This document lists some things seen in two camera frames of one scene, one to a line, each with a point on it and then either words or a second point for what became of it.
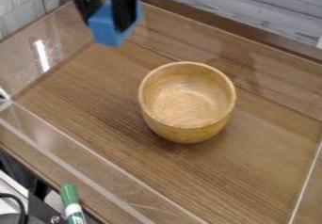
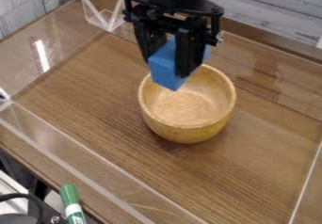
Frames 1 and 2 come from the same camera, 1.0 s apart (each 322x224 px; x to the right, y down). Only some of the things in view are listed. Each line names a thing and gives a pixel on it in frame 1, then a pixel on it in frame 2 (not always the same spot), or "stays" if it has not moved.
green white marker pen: x=74 y=210 stays
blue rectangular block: x=102 y=25 -> x=164 y=65
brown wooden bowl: x=187 y=99 stays
